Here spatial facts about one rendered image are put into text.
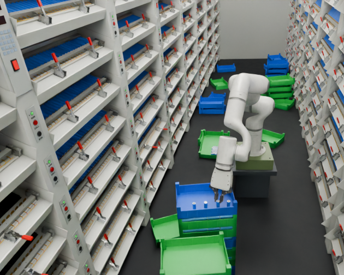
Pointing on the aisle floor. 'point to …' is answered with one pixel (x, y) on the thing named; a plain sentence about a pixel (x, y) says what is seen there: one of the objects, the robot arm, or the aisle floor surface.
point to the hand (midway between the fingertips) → (219, 197)
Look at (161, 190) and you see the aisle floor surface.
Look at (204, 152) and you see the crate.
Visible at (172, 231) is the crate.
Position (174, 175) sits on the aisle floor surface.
